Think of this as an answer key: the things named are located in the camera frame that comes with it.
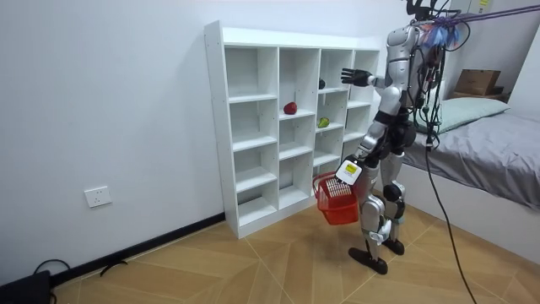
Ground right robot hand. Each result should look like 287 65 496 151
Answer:
340 67 374 88

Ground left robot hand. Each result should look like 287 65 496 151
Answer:
334 159 364 187

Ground red plastic basket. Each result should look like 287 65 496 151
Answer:
312 171 360 226

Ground robot legs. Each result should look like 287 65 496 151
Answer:
348 147 408 276

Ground robot body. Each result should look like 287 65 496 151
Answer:
370 0 449 168

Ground pale green pillow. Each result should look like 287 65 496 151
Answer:
415 97 511 135

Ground brown cardboard box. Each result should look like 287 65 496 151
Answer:
454 68 502 97

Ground wooden bedside table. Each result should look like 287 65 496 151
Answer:
447 90 512 104

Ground grey bed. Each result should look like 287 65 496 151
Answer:
400 99 540 265

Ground white cubby shelf unit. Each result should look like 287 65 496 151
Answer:
203 19 383 240

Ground black box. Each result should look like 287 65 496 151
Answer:
0 270 53 304

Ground black floor cable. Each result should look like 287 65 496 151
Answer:
424 133 480 304

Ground white wall unit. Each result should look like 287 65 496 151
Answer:
448 0 495 15

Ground cable bundle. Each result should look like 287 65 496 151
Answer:
416 3 540 50

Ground white wall socket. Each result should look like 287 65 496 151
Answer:
84 186 113 209

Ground black strap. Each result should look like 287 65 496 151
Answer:
99 259 129 278

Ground thin black looped cable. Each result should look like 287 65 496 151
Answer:
32 258 73 304

